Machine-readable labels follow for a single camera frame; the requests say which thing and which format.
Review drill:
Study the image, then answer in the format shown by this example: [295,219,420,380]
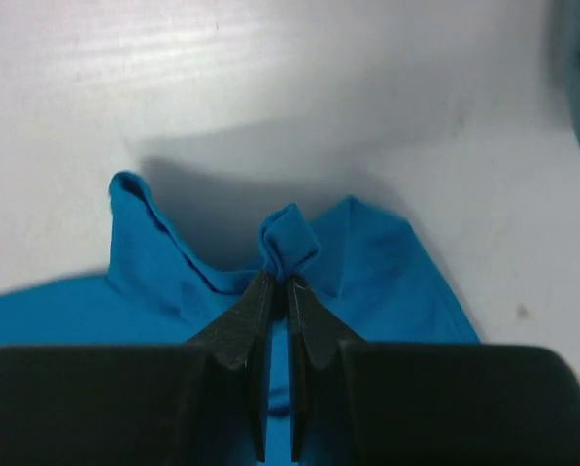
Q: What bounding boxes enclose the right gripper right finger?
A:
[287,278,580,465]

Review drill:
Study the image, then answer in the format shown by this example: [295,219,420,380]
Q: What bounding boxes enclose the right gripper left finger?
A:
[0,273,274,465]

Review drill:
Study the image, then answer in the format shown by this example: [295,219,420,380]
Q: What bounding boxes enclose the bright blue t shirt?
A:
[0,172,479,465]

